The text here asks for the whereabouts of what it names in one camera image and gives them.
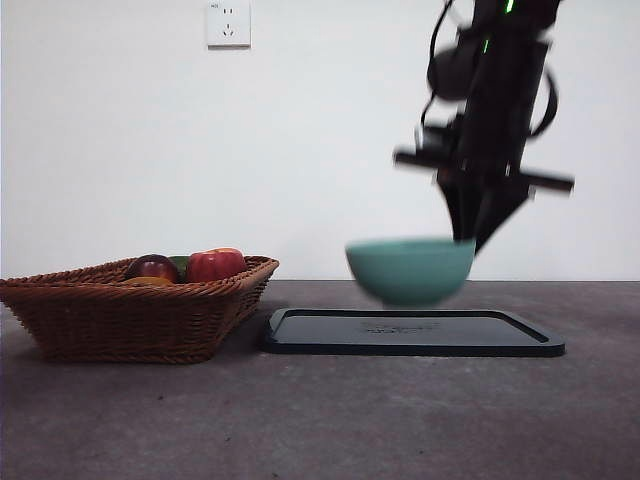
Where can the teal ceramic bowl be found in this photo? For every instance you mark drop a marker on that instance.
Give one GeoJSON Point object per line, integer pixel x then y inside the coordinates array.
{"type": "Point", "coordinates": [410, 275]}

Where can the orange-yellow oval fruit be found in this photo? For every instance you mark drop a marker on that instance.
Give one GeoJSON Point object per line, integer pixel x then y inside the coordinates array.
{"type": "Point", "coordinates": [150, 281]}

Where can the brown wicker basket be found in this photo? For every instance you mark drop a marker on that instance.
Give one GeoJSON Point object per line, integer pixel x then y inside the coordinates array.
{"type": "Point", "coordinates": [125, 320]}

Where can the dark rectangular tray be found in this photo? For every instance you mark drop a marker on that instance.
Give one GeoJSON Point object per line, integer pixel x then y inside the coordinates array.
{"type": "Point", "coordinates": [320, 335]}

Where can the white wall socket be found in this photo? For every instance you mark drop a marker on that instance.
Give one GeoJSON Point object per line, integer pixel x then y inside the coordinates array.
{"type": "Point", "coordinates": [229, 25]}

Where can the green avocado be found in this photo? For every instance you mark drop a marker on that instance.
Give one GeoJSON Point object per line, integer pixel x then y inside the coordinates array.
{"type": "Point", "coordinates": [180, 264]}

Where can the dark red apple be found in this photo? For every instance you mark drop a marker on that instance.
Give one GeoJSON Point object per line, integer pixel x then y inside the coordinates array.
{"type": "Point", "coordinates": [150, 269]}

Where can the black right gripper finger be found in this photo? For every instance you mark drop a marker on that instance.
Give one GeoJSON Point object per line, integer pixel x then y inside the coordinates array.
{"type": "Point", "coordinates": [497, 210]}
{"type": "Point", "coordinates": [460, 205]}

